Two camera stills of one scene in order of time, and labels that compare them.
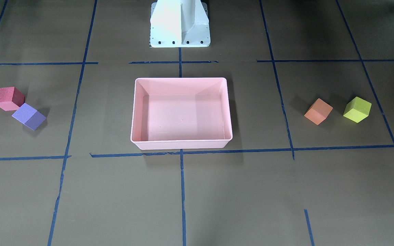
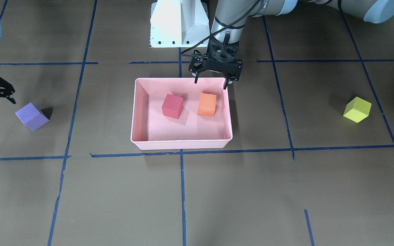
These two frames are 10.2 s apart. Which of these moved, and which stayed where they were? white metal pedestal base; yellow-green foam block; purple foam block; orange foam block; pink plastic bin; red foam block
Moved: orange foam block; red foam block
Stayed: yellow-green foam block; white metal pedestal base; pink plastic bin; purple foam block
